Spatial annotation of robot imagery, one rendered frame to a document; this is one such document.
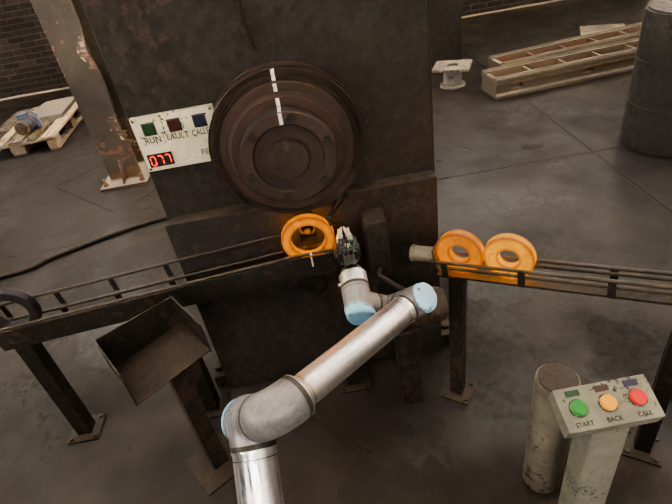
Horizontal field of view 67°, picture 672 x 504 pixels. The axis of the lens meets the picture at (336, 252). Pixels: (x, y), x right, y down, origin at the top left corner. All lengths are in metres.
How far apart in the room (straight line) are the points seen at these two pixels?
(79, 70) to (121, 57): 2.66
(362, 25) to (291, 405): 1.09
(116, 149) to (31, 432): 2.50
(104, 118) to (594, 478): 3.92
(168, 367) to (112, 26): 1.01
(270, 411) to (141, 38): 1.10
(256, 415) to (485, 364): 1.30
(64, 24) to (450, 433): 3.63
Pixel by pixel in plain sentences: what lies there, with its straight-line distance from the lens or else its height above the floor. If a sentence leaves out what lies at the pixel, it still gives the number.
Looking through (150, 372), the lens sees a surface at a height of 0.59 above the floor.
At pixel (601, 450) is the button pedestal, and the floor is 0.45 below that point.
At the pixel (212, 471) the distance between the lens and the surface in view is 2.14.
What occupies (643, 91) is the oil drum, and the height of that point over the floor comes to 0.41.
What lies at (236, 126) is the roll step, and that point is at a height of 1.22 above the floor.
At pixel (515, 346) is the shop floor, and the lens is 2.38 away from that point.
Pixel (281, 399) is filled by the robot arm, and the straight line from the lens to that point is 1.20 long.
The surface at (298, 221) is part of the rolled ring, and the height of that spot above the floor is 0.84.
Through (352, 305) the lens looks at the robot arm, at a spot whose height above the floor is 0.70.
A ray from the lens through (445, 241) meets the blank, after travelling 1.67.
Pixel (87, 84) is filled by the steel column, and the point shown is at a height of 0.82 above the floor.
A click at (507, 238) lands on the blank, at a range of 1.61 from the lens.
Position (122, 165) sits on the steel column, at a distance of 4.54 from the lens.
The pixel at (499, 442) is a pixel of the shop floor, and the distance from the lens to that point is 2.07.
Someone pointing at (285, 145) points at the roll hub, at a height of 1.16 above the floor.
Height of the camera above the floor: 1.72
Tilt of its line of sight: 35 degrees down
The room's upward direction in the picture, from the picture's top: 10 degrees counter-clockwise
